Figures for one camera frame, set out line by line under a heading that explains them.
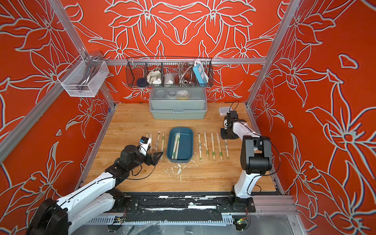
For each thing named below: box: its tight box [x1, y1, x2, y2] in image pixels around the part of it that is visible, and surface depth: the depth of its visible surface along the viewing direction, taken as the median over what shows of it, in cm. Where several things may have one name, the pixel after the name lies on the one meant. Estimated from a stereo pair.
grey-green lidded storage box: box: [148, 86, 208, 120], surface depth 103 cm
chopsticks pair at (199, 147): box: [197, 132, 203, 162], surface depth 94 cm
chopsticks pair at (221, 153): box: [216, 132, 224, 162], surface depth 94 cm
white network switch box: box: [218, 106, 233, 116], surface depth 116 cm
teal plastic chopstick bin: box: [166, 126, 194, 164], surface depth 97 cm
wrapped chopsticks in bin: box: [171, 132, 181, 161], surface depth 96 cm
